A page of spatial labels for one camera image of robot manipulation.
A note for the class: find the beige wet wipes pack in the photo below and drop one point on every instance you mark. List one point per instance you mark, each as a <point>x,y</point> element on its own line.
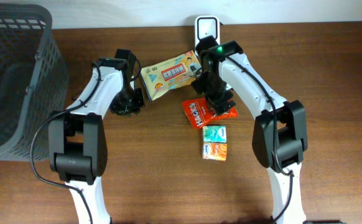
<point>171,74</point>

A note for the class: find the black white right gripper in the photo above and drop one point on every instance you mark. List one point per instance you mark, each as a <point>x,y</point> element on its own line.
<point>216,98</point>

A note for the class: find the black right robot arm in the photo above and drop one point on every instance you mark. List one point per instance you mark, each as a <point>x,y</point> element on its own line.
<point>280,129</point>

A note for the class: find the orange tissue pack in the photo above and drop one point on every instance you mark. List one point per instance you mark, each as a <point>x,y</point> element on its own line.
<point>214,151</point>

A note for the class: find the teal tissue pack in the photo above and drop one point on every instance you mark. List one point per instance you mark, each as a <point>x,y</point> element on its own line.
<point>214,134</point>

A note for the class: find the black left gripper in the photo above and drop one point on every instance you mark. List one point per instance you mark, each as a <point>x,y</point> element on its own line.
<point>128,102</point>

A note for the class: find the red snack bag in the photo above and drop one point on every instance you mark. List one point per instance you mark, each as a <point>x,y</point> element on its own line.
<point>200,114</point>

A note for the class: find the white barcode scanner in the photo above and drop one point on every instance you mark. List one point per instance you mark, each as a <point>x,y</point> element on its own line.
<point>206,26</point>

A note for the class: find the grey plastic mesh basket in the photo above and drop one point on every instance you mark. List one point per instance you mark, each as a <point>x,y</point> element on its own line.
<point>34,77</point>

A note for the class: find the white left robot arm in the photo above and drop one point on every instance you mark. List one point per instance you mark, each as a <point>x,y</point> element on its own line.
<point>78,150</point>

